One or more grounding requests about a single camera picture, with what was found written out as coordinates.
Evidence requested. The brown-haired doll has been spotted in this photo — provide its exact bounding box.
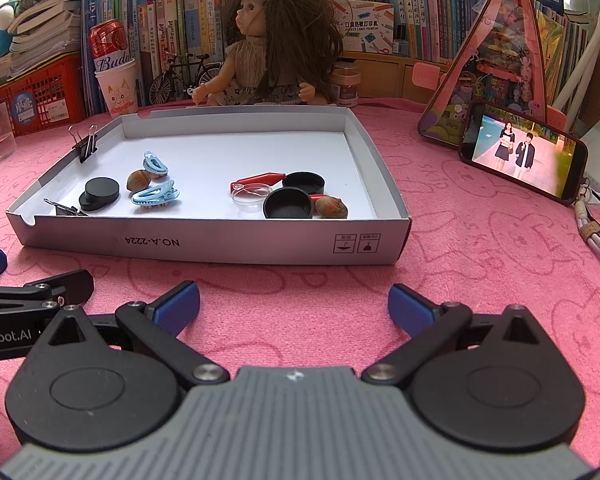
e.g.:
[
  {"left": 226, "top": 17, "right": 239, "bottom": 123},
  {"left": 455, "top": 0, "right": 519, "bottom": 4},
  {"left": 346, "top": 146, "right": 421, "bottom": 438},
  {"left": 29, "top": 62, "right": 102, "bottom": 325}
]
[{"left": 187, "top": 0, "right": 346, "bottom": 108}]

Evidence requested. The small brown jar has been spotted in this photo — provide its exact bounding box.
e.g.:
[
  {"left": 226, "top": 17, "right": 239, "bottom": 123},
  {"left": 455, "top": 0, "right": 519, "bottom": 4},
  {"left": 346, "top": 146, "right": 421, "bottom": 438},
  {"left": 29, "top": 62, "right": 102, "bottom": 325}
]
[{"left": 330, "top": 61, "right": 362, "bottom": 109}]

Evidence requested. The black model bicycle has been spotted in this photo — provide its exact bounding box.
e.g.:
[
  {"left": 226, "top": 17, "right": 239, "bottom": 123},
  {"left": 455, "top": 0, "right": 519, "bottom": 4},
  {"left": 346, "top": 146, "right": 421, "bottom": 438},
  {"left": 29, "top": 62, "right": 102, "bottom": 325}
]
[{"left": 147, "top": 51, "right": 226, "bottom": 106}]

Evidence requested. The white braided cable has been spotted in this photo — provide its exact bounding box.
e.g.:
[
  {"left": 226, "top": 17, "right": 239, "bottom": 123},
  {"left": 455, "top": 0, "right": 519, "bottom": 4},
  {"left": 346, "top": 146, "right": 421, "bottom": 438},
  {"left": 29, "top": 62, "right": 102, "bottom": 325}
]
[{"left": 572, "top": 182, "right": 600, "bottom": 273}]

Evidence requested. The white cardboard box tray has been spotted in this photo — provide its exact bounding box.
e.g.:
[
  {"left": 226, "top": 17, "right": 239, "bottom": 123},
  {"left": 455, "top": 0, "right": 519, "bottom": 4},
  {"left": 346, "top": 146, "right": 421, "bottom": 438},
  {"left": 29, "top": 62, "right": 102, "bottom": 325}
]
[{"left": 5, "top": 105, "right": 413, "bottom": 266}]

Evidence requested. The pink rabbit-print towel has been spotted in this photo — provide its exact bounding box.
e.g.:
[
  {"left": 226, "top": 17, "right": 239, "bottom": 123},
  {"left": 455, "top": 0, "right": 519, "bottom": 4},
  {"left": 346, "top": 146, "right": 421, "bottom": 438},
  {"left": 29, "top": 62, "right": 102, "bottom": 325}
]
[{"left": 0, "top": 97, "right": 600, "bottom": 461}]

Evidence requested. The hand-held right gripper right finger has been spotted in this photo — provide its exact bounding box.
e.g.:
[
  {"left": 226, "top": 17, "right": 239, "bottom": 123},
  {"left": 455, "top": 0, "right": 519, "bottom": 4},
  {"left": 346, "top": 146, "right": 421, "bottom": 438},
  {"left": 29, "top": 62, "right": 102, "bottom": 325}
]
[{"left": 361, "top": 283, "right": 563, "bottom": 386}]

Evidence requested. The red plastic clip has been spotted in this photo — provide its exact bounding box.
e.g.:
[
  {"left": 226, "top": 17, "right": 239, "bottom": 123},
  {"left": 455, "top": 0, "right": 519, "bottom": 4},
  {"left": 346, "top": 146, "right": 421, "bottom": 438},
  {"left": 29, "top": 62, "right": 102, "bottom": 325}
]
[{"left": 230, "top": 171, "right": 287, "bottom": 193}]

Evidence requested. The brown hazelnut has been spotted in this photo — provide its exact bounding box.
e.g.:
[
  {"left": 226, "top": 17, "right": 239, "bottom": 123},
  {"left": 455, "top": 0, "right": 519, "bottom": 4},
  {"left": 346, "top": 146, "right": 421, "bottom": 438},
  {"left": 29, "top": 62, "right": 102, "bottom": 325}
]
[
  {"left": 314, "top": 196, "right": 349, "bottom": 219},
  {"left": 126, "top": 170, "right": 153, "bottom": 192}
]

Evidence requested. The black round cap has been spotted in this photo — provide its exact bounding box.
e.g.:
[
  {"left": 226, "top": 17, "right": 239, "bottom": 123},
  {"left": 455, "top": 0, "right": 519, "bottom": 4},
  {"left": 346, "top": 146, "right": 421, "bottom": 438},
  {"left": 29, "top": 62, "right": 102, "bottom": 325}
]
[
  {"left": 281, "top": 171, "right": 326, "bottom": 195},
  {"left": 262, "top": 187, "right": 313, "bottom": 220},
  {"left": 78, "top": 192, "right": 112, "bottom": 212},
  {"left": 84, "top": 176, "right": 121, "bottom": 203}
]

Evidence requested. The clear round dish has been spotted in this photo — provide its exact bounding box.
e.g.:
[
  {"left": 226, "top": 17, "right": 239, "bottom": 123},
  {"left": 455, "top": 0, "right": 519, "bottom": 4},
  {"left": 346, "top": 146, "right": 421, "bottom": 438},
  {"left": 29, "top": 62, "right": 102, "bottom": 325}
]
[{"left": 232, "top": 183, "right": 273, "bottom": 213}]

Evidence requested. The blue bear hair clip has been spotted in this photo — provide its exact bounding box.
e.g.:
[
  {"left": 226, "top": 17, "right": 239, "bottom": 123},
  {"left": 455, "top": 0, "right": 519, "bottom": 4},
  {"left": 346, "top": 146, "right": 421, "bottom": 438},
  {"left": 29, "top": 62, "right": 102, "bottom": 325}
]
[{"left": 131, "top": 180, "right": 182, "bottom": 209}]

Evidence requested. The black smartphone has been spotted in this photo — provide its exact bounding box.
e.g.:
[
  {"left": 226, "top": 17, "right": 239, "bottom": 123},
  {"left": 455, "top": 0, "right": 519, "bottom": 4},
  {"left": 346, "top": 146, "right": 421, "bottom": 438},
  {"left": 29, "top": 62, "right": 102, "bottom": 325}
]
[{"left": 457, "top": 100, "right": 589, "bottom": 207}]

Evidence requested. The pink triangular toy house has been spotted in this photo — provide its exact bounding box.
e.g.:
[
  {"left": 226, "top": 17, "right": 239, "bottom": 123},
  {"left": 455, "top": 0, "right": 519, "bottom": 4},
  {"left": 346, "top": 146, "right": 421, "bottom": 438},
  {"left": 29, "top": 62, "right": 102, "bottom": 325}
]
[{"left": 419, "top": 0, "right": 568, "bottom": 150}]

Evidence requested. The red plastic crate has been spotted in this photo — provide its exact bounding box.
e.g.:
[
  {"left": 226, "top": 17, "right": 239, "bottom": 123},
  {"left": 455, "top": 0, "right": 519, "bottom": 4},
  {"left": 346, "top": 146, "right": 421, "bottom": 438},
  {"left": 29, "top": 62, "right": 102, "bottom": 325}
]
[{"left": 0, "top": 52, "right": 88, "bottom": 136}]

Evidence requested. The blue plush toy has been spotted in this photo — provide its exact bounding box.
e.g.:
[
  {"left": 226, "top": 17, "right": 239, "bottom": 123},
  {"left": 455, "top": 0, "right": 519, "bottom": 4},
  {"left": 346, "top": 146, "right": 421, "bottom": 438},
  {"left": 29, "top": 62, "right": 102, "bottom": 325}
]
[{"left": 0, "top": 0, "right": 23, "bottom": 57}]

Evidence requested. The black binder clip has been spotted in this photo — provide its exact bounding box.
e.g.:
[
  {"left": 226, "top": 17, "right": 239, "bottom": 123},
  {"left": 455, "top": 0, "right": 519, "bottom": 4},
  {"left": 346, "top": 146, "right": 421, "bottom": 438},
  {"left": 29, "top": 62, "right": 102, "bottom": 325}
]
[
  {"left": 43, "top": 198, "right": 88, "bottom": 217},
  {"left": 69, "top": 124, "right": 100, "bottom": 163}
]

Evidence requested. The white pipe stand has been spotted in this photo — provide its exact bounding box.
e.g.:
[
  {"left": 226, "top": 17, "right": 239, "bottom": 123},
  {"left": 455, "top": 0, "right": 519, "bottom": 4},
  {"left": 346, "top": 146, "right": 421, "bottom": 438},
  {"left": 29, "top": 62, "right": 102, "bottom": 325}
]
[{"left": 550, "top": 0, "right": 600, "bottom": 111}]

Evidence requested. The red beer can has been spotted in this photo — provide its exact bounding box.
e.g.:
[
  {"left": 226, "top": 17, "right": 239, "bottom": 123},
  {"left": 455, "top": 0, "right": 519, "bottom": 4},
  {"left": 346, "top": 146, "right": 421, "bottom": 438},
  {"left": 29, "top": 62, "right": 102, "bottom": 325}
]
[{"left": 89, "top": 17, "right": 136, "bottom": 73}]

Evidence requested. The stack of lying books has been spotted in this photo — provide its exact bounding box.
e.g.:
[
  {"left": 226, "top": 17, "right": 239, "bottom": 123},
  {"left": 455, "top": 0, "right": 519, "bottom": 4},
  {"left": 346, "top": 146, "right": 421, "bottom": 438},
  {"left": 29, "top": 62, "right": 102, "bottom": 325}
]
[{"left": 0, "top": 0, "right": 88, "bottom": 91}]

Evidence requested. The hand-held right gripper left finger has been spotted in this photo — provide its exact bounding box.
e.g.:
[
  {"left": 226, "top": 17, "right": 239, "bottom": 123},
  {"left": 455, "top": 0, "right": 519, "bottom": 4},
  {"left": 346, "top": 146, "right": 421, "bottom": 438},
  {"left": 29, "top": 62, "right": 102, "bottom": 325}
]
[{"left": 32, "top": 281, "right": 231, "bottom": 386}]

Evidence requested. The row of upright books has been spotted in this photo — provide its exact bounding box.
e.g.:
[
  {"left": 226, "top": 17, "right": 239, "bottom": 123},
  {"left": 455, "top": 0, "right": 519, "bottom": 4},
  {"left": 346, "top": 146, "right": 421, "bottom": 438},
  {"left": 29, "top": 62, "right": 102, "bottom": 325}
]
[{"left": 80, "top": 0, "right": 596, "bottom": 111}]

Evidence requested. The colourful stationery carton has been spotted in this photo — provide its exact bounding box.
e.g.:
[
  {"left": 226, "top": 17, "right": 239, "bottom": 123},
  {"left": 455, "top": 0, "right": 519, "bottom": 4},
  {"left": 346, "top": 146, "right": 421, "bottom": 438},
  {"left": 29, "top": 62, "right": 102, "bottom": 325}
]
[{"left": 329, "top": 0, "right": 397, "bottom": 55}]

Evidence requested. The white paper cup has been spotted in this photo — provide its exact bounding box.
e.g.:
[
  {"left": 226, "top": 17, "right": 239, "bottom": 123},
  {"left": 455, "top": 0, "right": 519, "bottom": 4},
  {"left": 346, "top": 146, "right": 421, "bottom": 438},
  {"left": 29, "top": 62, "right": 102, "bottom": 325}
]
[{"left": 94, "top": 57, "right": 141, "bottom": 120}]

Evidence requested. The blue claw hair clip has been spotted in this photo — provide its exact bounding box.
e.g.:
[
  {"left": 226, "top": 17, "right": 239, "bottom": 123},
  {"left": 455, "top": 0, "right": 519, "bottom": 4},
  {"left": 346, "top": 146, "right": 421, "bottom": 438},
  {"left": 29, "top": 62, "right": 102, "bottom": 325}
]
[{"left": 141, "top": 151, "right": 172, "bottom": 177}]

